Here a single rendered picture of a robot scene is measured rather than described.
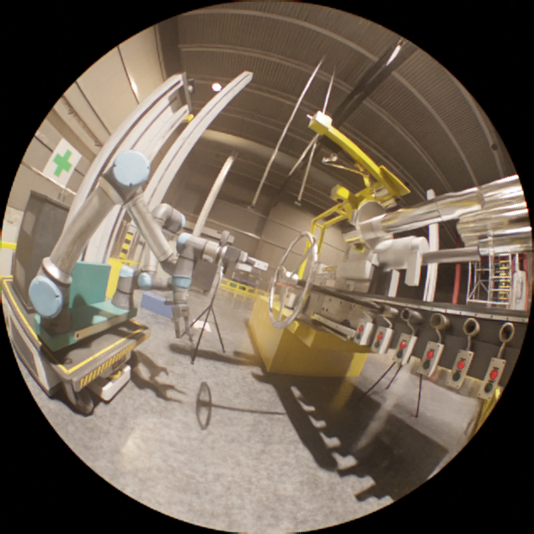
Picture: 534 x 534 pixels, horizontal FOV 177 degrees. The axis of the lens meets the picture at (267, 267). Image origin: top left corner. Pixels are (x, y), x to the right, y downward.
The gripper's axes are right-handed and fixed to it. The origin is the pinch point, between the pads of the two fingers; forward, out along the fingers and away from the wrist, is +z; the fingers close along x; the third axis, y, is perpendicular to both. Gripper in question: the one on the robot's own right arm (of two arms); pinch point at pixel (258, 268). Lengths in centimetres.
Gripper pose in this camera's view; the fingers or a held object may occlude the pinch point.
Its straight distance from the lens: 64.0
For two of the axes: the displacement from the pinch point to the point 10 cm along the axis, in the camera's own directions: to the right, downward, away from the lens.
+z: 9.3, 3.2, 2.0
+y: -2.6, 9.2, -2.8
